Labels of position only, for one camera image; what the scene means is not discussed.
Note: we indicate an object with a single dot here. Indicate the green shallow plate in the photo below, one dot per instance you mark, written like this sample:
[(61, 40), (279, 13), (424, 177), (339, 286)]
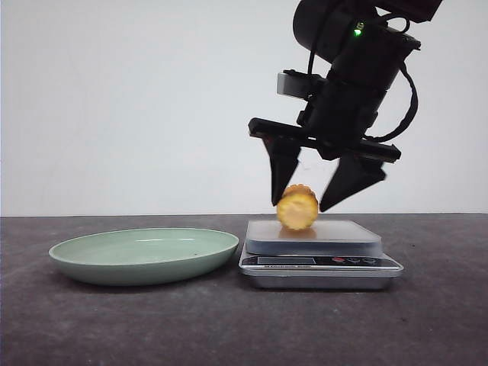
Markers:
[(147, 256)]

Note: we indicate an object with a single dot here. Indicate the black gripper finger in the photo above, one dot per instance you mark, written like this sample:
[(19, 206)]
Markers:
[(283, 154), (353, 174)]

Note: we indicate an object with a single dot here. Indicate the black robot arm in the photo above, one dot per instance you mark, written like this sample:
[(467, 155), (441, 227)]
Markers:
[(365, 55)]

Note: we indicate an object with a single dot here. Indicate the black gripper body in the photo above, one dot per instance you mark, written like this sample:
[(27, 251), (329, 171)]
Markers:
[(334, 123)]

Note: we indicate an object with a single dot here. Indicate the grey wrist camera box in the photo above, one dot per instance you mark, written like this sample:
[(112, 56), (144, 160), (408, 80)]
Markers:
[(298, 84)]

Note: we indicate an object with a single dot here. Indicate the yellow corn cob piece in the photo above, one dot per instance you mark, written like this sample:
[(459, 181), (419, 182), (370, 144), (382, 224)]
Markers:
[(298, 207)]

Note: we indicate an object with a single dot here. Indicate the silver digital kitchen scale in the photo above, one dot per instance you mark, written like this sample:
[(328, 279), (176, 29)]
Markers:
[(331, 254)]

